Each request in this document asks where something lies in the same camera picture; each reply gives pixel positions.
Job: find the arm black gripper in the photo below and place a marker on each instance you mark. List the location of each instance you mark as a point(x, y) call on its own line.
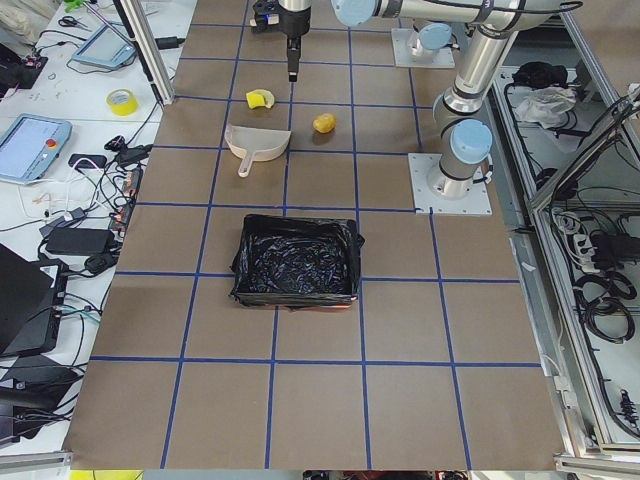
point(294, 22)

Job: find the black scissors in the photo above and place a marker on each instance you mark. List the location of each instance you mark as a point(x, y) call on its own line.
point(69, 21)

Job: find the black power adapter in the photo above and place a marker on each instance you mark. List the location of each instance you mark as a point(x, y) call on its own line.
point(80, 241)

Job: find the white crumpled cloth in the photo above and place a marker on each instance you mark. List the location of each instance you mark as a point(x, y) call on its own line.
point(548, 107)

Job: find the bin with black bag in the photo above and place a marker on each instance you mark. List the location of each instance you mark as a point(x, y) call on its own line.
point(297, 262)

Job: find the teach pendant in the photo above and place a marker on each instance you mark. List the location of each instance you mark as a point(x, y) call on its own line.
point(107, 48)
point(30, 146)

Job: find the aluminium frame post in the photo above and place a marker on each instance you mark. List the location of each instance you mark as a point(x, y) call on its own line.
point(134, 19)

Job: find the black laptop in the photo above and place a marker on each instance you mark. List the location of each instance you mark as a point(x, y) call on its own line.
point(32, 293)

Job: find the yellow tape roll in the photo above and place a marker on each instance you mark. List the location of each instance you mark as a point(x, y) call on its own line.
point(122, 102)

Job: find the far teach pendant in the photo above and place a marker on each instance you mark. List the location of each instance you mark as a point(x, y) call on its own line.
point(107, 48)

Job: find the beige plastic dustpan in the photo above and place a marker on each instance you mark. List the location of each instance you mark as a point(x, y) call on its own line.
point(252, 145)

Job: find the near teach pendant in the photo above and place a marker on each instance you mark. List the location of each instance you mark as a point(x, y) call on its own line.
point(30, 146)

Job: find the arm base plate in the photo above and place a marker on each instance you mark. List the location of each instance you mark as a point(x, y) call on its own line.
point(434, 192)
point(428, 48)

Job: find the yellow potato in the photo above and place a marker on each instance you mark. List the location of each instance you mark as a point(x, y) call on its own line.
point(324, 123)

